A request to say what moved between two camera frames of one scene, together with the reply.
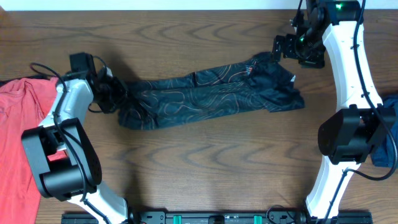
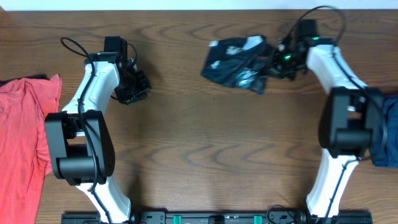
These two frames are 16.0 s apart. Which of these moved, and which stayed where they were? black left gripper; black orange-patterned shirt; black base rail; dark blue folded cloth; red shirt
Moved: black left gripper; black orange-patterned shirt
Stayed: black base rail; dark blue folded cloth; red shirt
